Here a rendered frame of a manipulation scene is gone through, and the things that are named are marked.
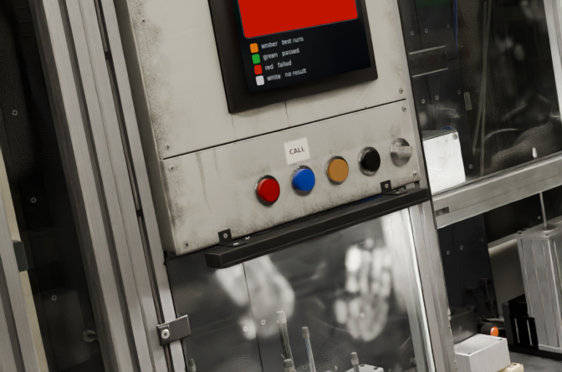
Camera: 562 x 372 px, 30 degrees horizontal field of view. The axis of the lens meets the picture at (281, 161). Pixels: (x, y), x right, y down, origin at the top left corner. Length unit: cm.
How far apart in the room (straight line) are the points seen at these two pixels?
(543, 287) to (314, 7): 88
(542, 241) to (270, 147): 80
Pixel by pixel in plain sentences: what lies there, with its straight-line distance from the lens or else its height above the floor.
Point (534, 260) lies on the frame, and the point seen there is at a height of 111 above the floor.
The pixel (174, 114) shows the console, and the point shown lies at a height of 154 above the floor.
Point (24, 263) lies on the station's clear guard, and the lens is 125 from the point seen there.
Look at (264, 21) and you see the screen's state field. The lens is 136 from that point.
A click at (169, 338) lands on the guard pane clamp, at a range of 132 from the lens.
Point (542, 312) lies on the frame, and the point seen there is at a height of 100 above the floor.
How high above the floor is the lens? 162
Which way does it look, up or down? 7 degrees down
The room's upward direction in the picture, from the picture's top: 10 degrees counter-clockwise
